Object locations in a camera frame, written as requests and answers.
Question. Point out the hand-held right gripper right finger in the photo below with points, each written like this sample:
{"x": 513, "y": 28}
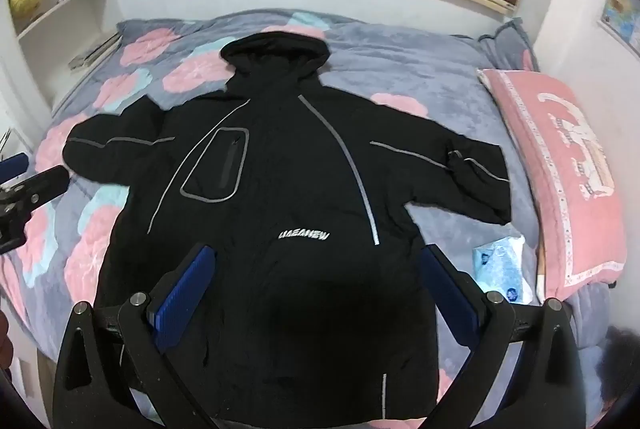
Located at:
{"x": 445, "y": 291}

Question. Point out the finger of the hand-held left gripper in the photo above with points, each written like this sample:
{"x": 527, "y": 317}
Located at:
{"x": 12, "y": 165}
{"x": 42, "y": 186}

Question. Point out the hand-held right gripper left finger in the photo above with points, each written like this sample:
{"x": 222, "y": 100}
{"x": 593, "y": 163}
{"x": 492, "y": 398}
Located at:
{"x": 182, "y": 289}

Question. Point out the black hooded jacket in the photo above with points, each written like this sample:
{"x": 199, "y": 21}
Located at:
{"x": 280, "y": 169}

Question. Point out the blue white tissue packet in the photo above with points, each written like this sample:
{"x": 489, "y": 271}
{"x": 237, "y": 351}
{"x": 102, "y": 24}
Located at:
{"x": 500, "y": 266}

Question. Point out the stack of flat books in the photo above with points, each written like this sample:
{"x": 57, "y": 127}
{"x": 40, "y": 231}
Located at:
{"x": 97, "y": 51}

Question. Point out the pink printed pillow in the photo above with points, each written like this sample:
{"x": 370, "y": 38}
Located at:
{"x": 560, "y": 159}

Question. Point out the grey floral blanket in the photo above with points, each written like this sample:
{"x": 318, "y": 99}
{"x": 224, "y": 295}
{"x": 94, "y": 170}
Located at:
{"x": 400, "y": 59}

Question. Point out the grey pillow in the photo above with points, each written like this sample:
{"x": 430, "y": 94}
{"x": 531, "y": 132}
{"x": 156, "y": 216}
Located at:
{"x": 507, "y": 46}

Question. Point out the wall map poster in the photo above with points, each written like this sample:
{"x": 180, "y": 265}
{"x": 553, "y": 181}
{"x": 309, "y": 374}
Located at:
{"x": 620, "y": 11}

